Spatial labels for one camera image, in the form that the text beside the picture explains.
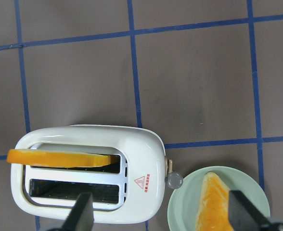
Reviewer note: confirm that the bread slice in toaster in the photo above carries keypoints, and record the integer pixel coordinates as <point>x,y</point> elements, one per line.
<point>42,158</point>

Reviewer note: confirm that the toasted bread on plate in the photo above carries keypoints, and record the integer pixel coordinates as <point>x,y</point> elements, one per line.
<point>212,213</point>

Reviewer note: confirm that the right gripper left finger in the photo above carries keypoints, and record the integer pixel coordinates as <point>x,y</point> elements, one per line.
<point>81,217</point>

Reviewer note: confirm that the light green plate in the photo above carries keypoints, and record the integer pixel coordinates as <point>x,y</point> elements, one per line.
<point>184,202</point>

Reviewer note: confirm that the white two-slot toaster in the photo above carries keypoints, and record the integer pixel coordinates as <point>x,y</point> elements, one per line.
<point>128,190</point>

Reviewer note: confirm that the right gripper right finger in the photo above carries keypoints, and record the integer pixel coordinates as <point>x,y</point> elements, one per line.
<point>244,216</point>

